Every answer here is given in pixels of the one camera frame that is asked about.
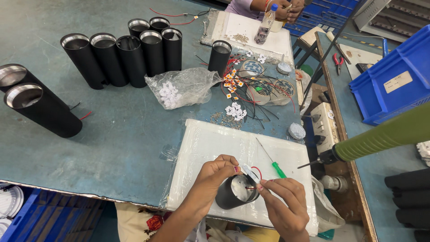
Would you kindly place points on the person's right hand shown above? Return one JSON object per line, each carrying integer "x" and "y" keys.
{"x": 289, "y": 211}

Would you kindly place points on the person's left hand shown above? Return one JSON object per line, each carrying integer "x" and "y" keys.
{"x": 205, "y": 188}

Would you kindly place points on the small white LED board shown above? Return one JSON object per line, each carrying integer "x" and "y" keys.
{"x": 250, "y": 173}

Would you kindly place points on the short black lamp housing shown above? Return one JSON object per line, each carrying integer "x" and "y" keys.
{"x": 231, "y": 196}

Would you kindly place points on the crumpled white plastic bag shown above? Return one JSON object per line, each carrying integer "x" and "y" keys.
{"x": 327, "y": 211}

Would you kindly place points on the plastic-wrapped white foam pad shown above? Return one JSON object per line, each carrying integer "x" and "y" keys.
{"x": 218, "y": 148}

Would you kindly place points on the white pipe fitting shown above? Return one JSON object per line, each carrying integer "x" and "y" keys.
{"x": 334, "y": 183}

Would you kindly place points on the person's floral clothing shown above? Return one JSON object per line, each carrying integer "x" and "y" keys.
{"x": 151, "y": 221}

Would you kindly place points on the pile of small metal screws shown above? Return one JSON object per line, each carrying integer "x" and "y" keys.
{"x": 226, "y": 121}

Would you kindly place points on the round grey-white lid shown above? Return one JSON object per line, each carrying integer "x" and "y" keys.
{"x": 297, "y": 131}

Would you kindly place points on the loose pile of white clips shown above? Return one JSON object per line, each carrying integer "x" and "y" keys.
{"x": 235, "y": 111}

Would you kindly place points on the white power socket board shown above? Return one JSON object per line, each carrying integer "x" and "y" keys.
{"x": 324, "y": 126}

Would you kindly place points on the white plastic clips in bag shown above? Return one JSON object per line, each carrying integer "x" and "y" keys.
{"x": 169, "y": 94}

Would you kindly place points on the clear plastic bag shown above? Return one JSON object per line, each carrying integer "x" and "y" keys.
{"x": 195, "y": 84}

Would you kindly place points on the tape roll holding screws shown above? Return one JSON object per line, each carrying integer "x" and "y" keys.
{"x": 259, "y": 95}
{"x": 285, "y": 90}

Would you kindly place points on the green electric screwdriver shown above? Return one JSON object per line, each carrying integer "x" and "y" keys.
{"x": 379, "y": 137}

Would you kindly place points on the stack of black foam tubes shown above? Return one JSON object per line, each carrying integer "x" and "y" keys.
{"x": 411, "y": 201}

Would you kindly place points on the slim black cylinder housing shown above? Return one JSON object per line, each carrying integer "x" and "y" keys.
{"x": 219, "y": 60}

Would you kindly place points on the tape roll with blue print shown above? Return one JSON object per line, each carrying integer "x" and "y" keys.
{"x": 252, "y": 68}

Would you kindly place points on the scattered white star clips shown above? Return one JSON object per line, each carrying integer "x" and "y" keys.
{"x": 258, "y": 57}

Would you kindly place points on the white paste tub with stick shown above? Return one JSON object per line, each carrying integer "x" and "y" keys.
{"x": 284, "y": 68}

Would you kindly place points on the cluster of black lamp tubes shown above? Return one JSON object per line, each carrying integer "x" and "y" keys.
{"x": 131, "y": 64}

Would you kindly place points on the white lumpy part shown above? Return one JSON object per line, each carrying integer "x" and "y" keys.
{"x": 424, "y": 153}

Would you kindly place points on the heap of brass screws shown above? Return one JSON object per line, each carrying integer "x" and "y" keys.
{"x": 241, "y": 38}

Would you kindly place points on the blue crate with white discs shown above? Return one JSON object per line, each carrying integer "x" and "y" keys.
{"x": 50, "y": 218}

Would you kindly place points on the small metal spanner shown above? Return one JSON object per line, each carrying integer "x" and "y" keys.
{"x": 205, "y": 28}

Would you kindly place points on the white foam work pad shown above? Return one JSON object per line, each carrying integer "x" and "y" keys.
{"x": 248, "y": 28}

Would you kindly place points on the flat white board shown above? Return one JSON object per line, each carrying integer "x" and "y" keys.
{"x": 357, "y": 60}

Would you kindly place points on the thin black hanging rod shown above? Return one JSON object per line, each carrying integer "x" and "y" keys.
{"x": 329, "y": 50}

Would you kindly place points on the blue storage bin with label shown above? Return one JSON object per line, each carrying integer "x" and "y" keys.
{"x": 393, "y": 80}

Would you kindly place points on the clear bottle with blue cap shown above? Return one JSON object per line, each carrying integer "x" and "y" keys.
{"x": 264, "y": 28}

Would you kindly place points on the wooden stool with white box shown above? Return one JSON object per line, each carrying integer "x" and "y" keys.
{"x": 310, "y": 38}

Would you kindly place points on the wide black cylinder housing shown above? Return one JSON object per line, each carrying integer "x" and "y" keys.
{"x": 15, "y": 76}
{"x": 47, "y": 112}

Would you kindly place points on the stack of blue crates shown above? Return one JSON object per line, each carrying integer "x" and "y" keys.
{"x": 322, "y": 15}

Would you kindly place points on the white metal rack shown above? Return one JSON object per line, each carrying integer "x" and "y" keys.
{"x": 386, "y": 18}

